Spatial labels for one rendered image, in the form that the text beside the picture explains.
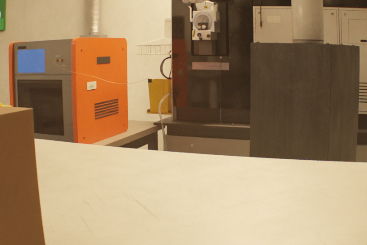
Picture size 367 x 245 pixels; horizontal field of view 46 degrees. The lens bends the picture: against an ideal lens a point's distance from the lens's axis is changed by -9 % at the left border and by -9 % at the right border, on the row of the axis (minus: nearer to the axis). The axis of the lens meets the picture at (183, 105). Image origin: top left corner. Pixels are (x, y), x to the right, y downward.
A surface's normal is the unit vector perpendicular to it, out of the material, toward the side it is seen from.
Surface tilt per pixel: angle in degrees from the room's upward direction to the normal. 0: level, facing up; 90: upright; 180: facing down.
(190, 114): 90
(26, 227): 90
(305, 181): 0
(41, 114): 90
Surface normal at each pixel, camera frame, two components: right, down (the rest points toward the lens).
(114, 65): 0.93, 0.04
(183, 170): 0.00, -0.99
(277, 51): -0.65, 0.10
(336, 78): 0.77, 0.07
